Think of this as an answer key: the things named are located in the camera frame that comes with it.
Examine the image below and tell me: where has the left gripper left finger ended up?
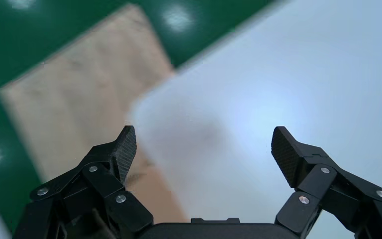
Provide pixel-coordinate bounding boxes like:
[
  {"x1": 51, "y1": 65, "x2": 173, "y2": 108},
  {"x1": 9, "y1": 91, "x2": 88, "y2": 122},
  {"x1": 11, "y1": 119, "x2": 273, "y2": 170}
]
[{"x1": 29, "y1": 125, "x2": 154, "y2": 239}]

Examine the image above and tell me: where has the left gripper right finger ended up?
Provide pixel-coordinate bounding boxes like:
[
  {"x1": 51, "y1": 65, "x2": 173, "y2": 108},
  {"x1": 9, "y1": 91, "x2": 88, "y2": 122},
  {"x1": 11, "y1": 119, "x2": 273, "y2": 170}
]
[{"x1": 271, "y1": 126, "x2": 382, "y2": 237}]

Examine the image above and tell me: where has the wooden board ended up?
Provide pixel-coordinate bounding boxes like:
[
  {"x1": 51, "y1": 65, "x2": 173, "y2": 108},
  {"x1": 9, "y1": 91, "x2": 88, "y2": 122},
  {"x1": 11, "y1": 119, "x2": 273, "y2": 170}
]
[{"x1": 0, "y1": 3, "x2": 191, "y2": 225}]

